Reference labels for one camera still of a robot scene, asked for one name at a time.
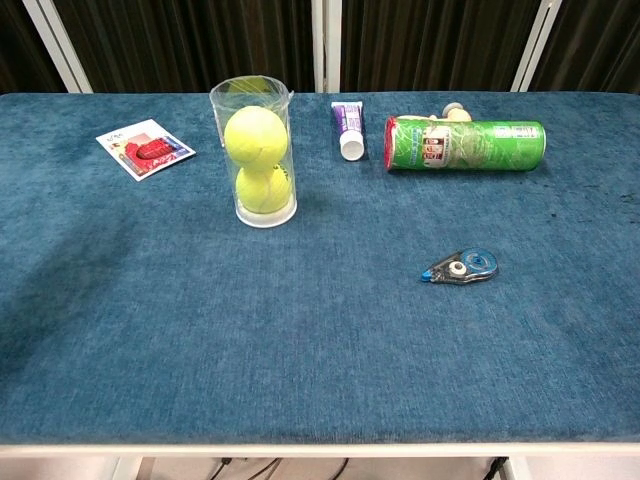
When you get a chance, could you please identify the yellow tennis ball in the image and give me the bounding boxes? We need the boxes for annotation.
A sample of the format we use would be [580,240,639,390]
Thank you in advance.
[223,106,290,166]
[235,164,294,214]

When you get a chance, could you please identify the clear plastic cup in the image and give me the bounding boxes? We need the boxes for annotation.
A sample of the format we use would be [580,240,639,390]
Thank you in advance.
[208,74,299,230]

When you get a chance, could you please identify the blue table cloth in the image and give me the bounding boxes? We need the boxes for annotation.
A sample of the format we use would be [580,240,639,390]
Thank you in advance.
[0,91,640,446]

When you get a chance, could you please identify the purple white tube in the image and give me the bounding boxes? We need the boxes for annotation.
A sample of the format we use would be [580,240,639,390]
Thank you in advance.
[330,100,367,162]

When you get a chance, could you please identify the blue correction tape dispenser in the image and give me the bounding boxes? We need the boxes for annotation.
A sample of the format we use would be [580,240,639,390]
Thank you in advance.
[421,246,500,286]

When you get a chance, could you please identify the green chip can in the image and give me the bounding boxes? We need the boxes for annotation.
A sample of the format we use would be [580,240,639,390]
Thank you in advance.
[383,115,547,173]

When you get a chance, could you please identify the small wooden hammer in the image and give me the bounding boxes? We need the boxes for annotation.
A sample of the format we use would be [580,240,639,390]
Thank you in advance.
[428,102,474,123]

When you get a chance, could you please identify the white card with red item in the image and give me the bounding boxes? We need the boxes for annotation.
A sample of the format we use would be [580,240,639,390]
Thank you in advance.
[95,118,197,182]

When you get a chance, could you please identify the black curtain panel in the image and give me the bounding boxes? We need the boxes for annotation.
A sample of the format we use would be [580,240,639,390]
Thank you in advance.
[0,0,69,95]
[340,0,544,93]
[528,0,640,95]
[52,0,315,94]

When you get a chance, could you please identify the white partition frame post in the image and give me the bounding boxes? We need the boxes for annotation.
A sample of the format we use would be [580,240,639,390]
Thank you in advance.
[21,0,95,95]
[509,0,565,93]
[311,0,344,94]

